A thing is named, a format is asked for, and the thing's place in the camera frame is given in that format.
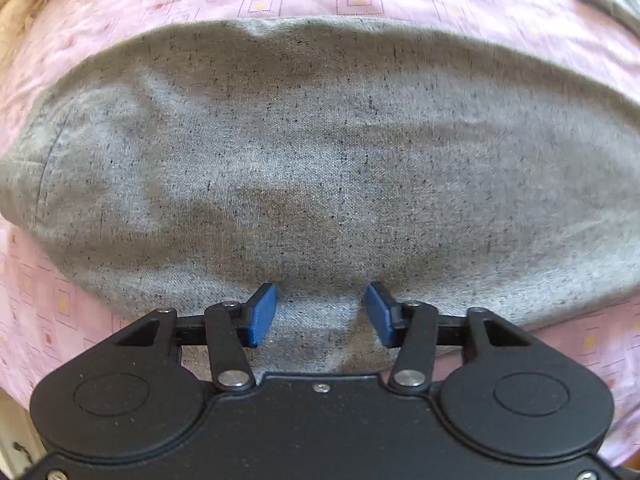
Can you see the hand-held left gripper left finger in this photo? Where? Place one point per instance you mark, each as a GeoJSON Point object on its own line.
{"type": "Point", "coordinates": [262, 316]}

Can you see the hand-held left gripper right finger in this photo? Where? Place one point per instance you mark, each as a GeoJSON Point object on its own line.
{"type": "Point", "coordinates": [380, 316]}

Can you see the grey speckled pants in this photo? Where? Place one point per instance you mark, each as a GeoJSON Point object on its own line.
{"type": "Point", "coordinates": [310, 170]}

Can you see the white bedside cabinet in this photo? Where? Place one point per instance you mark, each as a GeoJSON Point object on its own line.
{"type": "Point", "coordinates": [15, 440]}

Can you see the beige satin pillow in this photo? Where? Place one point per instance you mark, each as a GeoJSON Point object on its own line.
{"type": "Point", "coordinates": [17, 15]}

